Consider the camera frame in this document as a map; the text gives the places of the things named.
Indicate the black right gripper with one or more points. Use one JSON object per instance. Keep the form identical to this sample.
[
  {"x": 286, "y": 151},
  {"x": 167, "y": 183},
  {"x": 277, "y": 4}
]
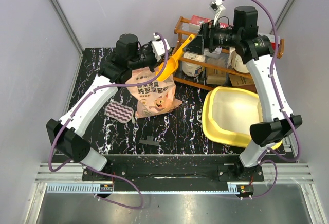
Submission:
[{"x": 204, "y": 38}]

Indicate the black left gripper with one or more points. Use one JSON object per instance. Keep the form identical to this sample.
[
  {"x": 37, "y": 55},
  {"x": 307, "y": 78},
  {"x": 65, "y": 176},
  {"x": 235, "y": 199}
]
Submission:
[{"x": 156, "y": 63}]

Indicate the yellow plastic litter scoop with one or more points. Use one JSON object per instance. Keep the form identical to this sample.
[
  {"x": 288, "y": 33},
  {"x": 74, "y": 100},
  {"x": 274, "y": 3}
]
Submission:
[{"x": 166, "y": 70}]

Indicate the pink cat litter bag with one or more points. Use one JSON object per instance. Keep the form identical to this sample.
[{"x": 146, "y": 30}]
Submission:
[{"x": 155, "y": 98}]

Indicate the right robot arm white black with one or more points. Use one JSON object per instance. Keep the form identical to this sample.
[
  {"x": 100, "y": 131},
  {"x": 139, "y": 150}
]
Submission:
[{"x": 258, "y": 55}]

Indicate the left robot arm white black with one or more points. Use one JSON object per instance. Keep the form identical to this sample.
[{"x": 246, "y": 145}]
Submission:
[{"x": 66, "y": 134}]

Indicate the red 3D toothpaste box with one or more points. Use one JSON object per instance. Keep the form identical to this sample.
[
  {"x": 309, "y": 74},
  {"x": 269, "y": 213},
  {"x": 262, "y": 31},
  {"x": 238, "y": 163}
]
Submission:
[{"x": 196, "y": 22}]

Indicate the brown cardboard box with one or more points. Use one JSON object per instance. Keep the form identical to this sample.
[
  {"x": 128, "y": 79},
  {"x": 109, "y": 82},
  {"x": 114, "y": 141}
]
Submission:
[{"x": 242, "y": 82}]

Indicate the yellow litter box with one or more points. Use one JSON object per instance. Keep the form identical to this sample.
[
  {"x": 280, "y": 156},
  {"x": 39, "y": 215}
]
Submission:
[{"x": 228, "y": 114}]

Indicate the red white R+O box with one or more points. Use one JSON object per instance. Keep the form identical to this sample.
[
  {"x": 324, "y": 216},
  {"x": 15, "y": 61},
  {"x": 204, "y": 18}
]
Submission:
[{"x": 272, "y": 40}]

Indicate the wooden two-tier shelf rack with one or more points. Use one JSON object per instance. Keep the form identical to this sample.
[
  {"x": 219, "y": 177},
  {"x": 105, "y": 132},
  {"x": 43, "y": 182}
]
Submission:
[{"x": 219, "y": 59}]

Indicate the beige tissue pack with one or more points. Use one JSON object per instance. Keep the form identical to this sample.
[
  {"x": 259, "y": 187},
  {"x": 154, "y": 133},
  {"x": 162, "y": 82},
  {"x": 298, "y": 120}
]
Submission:
[{"x": 237, "y": 63}]

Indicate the purple wavy striped sponge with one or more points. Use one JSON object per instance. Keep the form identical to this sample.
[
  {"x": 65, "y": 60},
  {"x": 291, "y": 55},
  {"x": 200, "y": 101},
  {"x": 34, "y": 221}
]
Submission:
[{"x": 119, "y": 112}]

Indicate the grey metal scraper blade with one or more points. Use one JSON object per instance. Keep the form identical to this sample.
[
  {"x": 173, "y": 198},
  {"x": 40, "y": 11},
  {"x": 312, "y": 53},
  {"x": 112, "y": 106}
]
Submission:
[{"x": 149, "y": 141}]

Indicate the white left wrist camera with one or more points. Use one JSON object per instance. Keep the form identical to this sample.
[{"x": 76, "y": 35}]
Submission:
[{"x": 159, "y": 44}]

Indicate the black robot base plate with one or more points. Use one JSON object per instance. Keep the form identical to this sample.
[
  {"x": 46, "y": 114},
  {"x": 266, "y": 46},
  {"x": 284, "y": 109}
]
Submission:
[{"x": 205, "y": 170}]

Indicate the aluminium frame rail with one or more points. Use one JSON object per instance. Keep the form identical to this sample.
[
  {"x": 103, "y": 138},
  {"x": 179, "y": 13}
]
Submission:
[{"x": 286, "y": 173}]

